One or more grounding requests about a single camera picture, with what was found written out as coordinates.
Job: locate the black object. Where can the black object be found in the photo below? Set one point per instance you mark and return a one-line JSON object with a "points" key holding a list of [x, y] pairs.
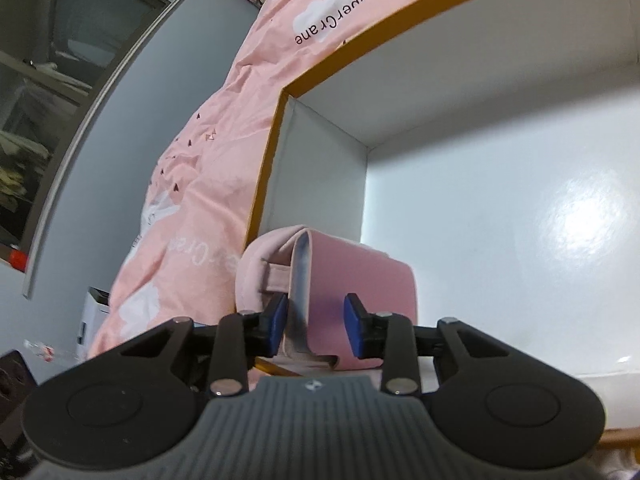
{"points": [[15, 400]]}

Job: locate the white plastic box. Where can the white plastic box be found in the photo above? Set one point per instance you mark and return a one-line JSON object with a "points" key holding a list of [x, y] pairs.
{"points": [[92, 315]]}

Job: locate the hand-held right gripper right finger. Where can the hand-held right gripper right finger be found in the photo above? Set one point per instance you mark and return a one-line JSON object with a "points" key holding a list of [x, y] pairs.
{"points": [[354, 325]]}

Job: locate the purple fleece clothing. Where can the purple fleece clothing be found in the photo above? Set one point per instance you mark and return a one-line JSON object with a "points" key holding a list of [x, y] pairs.
{"points": [[617, 467]]}

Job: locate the small red object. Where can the small red object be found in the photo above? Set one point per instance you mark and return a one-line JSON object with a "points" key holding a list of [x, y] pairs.
{"points": [[19, 258]]}

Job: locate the glass window cabinet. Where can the glass window cabinet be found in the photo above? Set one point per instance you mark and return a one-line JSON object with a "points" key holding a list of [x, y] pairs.
{"points": [[65, 85]]}

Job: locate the clear plastic wrapper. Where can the clear plastic wrapper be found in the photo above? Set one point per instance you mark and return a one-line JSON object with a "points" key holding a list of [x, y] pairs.
{"points": [[41, 350]]}

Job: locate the pink printed blanket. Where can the pink printed blanket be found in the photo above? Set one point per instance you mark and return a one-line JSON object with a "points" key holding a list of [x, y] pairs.
{"points": [[210, 185]]}

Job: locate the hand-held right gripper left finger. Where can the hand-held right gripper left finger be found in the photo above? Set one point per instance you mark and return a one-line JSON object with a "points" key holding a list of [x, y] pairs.
{"points": [[278, 322]]}

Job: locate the orange cardboard box white inside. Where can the orange cardboard box white inside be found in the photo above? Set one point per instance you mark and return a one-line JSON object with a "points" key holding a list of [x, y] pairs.
{"points": [[475, 210]]}

